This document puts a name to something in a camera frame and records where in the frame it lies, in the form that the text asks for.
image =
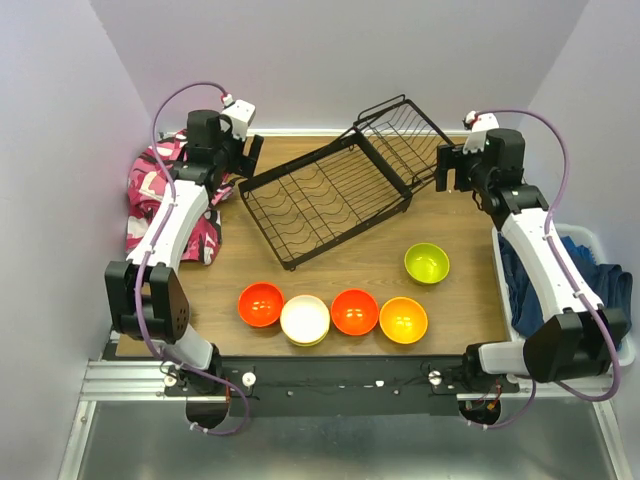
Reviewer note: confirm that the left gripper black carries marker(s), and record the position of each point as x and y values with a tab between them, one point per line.
243	164

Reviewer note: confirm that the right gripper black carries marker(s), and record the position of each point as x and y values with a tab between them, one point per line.
448	158

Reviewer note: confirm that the black wire dish rack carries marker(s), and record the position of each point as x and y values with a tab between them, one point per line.
330	195

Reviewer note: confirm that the orange-red bowl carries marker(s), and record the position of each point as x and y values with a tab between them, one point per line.
354	312
260	304

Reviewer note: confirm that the yellow-orange bowl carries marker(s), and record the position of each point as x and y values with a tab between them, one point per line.
403	320

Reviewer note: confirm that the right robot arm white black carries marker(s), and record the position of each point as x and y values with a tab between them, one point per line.
579	337

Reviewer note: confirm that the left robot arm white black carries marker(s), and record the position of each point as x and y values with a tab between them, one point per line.
145	297

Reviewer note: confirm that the lime green bowl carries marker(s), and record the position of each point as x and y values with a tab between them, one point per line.
426	263

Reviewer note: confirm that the pink camouflage cloth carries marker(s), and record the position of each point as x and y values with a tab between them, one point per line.
145	190

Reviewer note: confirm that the yellow-green bowl under white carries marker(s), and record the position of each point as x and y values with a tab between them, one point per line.
310	343

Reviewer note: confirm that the blue denim clothes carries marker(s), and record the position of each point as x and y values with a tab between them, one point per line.
609	281

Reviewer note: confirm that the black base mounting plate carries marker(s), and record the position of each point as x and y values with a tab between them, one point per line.
281	386

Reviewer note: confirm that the white laundry basket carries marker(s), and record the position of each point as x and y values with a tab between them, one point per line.
580	236

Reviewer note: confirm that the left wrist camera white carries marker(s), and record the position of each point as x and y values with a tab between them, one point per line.
240	113

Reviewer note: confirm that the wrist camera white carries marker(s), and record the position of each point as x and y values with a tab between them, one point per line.
478	124
240	113

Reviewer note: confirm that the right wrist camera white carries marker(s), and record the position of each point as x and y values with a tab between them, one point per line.
478	124

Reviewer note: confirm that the aluminium frame rail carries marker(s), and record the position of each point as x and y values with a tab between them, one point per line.
143	381

